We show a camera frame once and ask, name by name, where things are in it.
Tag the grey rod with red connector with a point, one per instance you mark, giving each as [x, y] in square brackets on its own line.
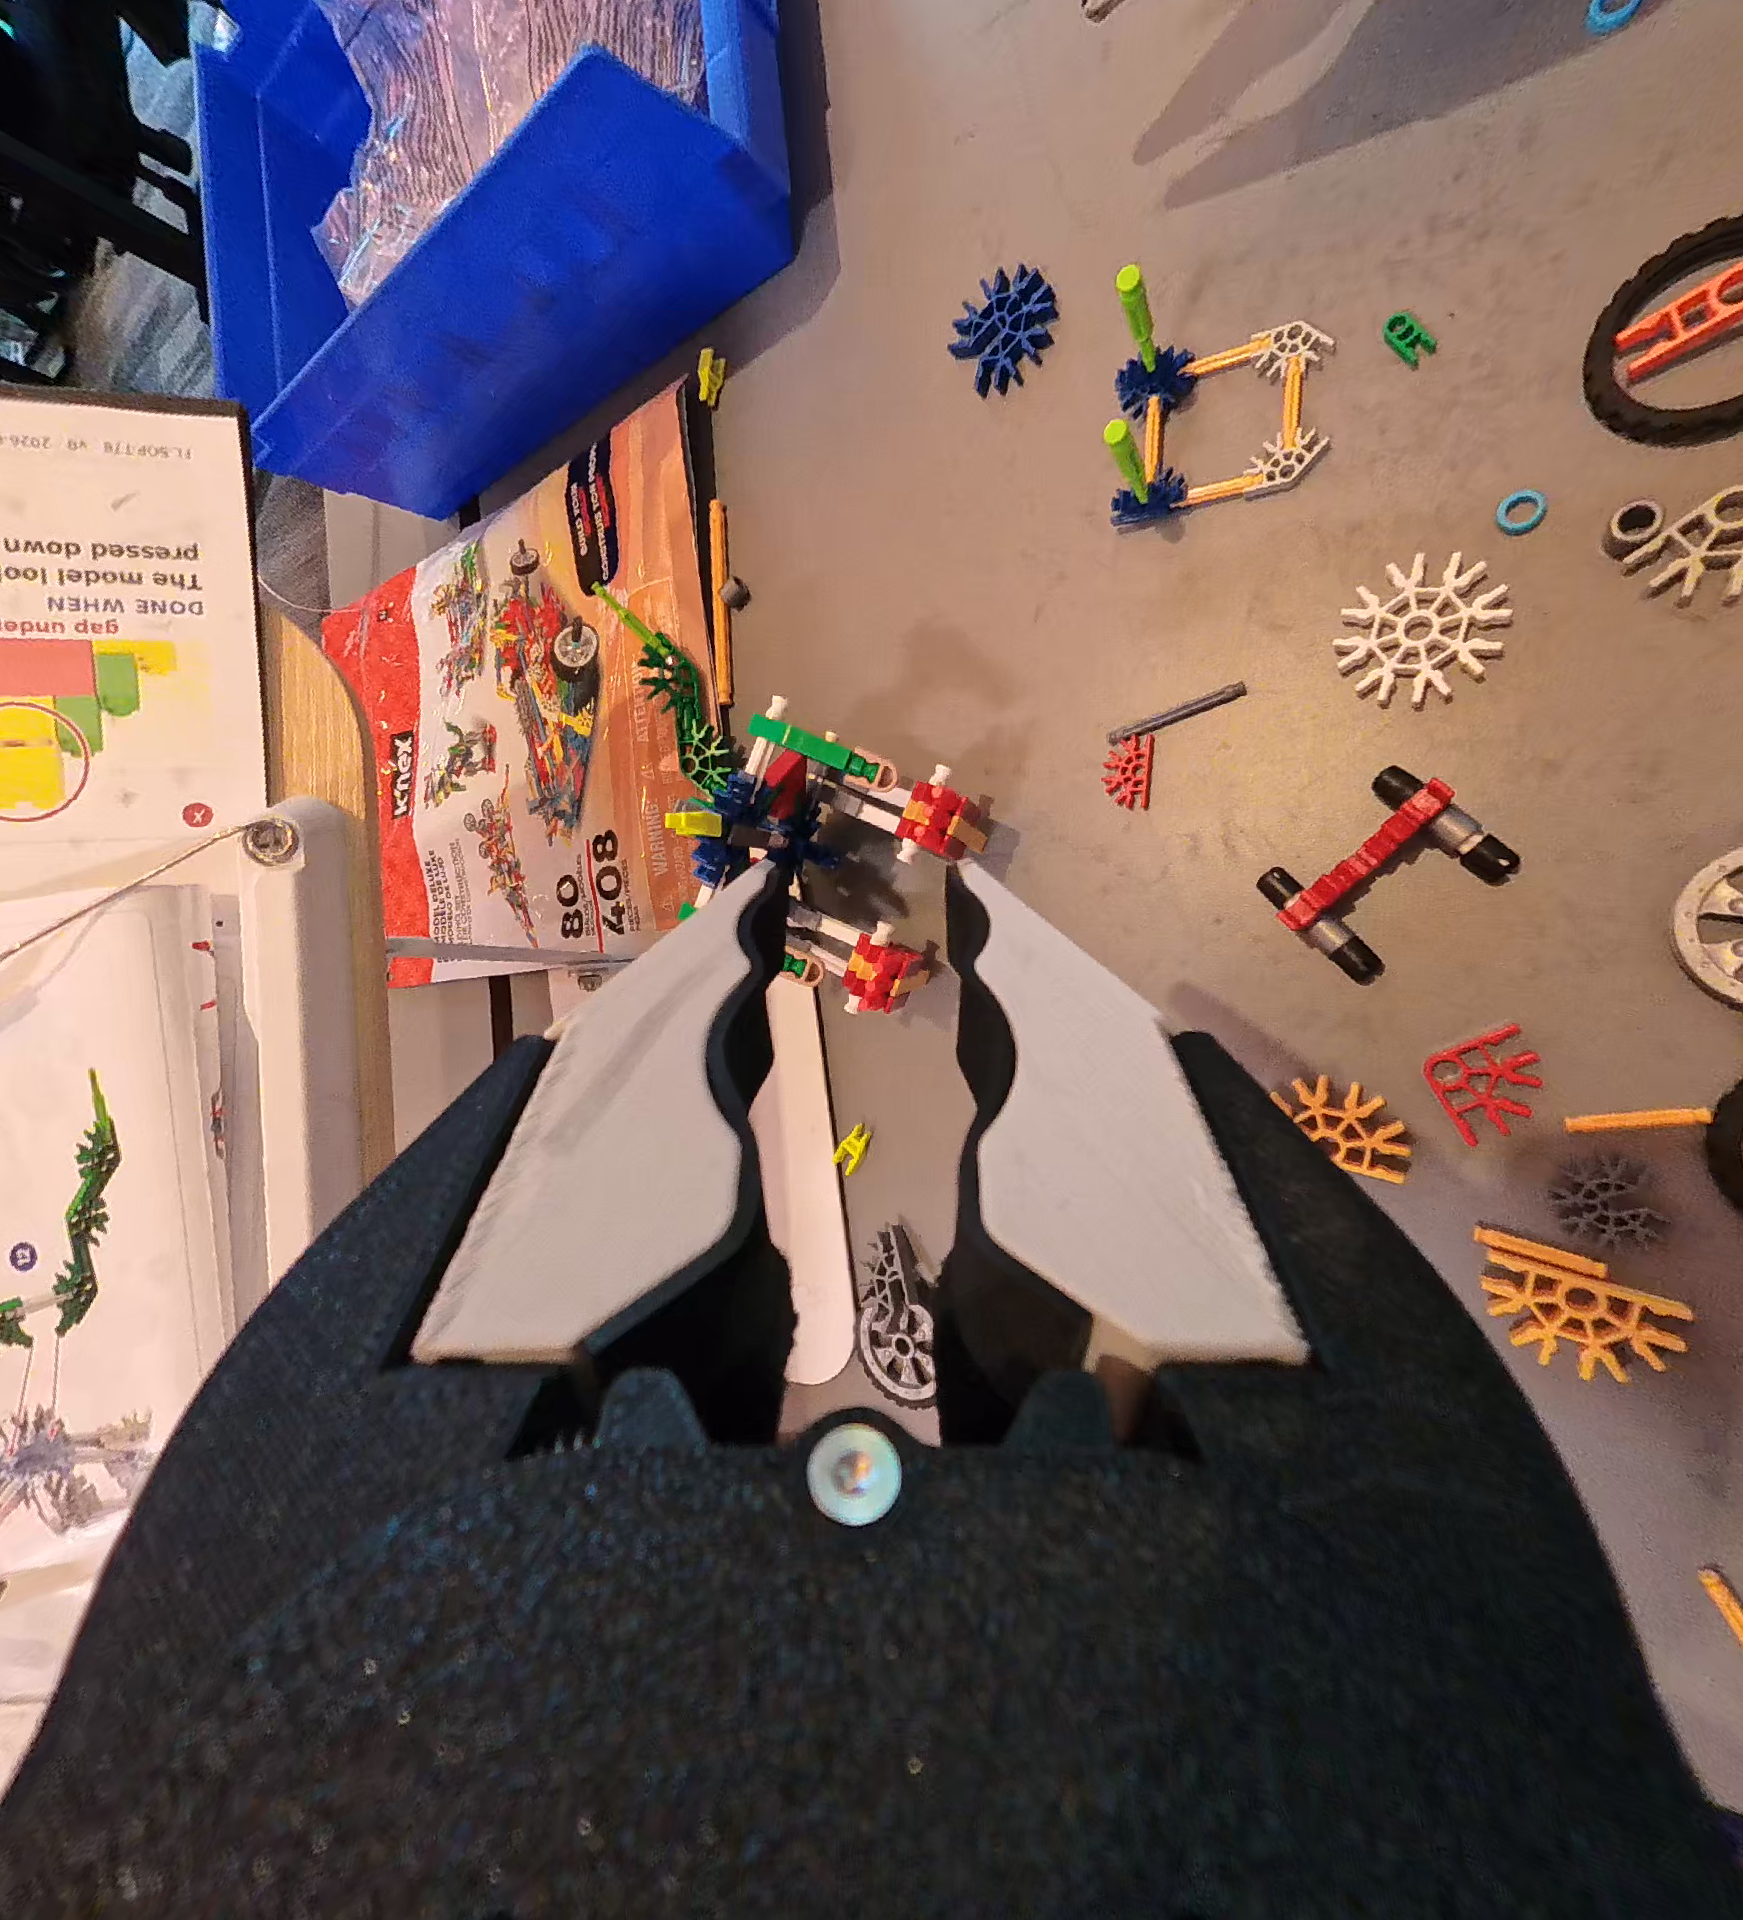
[1130, 770]

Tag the clear plastic bag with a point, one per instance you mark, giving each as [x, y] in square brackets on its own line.
[421, 90]

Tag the blue plastic storage bin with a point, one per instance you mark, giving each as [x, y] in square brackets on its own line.
[511, 346]

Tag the white instruction booklet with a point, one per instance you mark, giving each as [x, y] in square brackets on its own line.
[46, 1349]

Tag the white plastic bracket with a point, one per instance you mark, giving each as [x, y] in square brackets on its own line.
[317, 1021]

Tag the multicoloured toy vehicle model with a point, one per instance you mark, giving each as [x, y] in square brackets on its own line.
[902, 819]

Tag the red connectors with black-capped rods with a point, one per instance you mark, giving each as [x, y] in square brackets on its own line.
[1382, 862]

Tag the wooden board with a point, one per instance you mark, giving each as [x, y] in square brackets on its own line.
[317, 721]

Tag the white printed instruction sheet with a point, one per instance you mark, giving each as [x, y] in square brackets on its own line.
[76, 511]

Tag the orange connector and rod assembly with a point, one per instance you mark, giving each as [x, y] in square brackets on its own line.
[1578, 1308]

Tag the small green connector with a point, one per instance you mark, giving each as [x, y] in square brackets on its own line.
[1409, 338]

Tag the orange-red panel piece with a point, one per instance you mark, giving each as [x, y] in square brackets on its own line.
[1734, 293]

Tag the small yellow clip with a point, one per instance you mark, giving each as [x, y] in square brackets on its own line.
[854, 1149]
[711, 375]

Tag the dark blue snowflake connector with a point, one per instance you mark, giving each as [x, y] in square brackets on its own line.
[1003, 330]

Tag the K'nex instruction booklet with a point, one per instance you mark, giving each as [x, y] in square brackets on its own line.
[511, 750]

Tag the long orange rod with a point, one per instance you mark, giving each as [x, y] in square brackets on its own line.
[720, 541]

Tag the square rod connector assembly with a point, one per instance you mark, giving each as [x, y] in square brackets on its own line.
[1150, 382]

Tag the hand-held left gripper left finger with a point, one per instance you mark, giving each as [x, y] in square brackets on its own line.
[616, 1125]

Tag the grey wheel with dark connectors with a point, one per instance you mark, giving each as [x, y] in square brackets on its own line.
[898, 1335]

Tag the large black rubber tyre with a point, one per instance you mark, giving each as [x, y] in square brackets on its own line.
[1613, 375]

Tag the white snowflake connector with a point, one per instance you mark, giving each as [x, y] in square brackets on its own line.
[1425, 630]

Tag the beige fan connector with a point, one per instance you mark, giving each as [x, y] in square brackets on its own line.
[1718, 541]

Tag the grey cylinder spacer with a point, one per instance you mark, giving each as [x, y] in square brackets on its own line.
[1631, 534]

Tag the small grey snowflake connector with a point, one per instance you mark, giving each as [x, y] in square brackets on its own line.
[1608, 1203]

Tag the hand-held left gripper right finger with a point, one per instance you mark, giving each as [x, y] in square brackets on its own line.
[1112, 1142]

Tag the orange fan connector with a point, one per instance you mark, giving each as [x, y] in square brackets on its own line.
[1345, 1129]

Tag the short orange rod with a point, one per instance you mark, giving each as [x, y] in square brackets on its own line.
[1636, 1119]

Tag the red fan connector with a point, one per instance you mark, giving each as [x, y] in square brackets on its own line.
[1480, 1085]

